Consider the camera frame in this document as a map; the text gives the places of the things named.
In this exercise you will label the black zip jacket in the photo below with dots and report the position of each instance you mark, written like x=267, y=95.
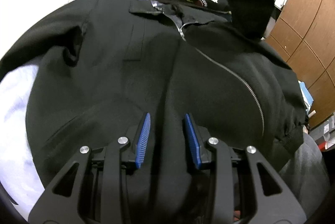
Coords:
x=105, y=63

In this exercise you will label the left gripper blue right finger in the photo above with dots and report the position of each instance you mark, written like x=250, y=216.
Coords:
x=197, y=137

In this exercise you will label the light blue bed sheet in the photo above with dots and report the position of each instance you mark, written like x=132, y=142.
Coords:
x=18, y=173

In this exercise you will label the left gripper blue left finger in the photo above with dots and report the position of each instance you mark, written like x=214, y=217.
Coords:
x=138, y=136

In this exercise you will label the wooden wardrobe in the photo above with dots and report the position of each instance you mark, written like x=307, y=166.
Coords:
x=304, y=37

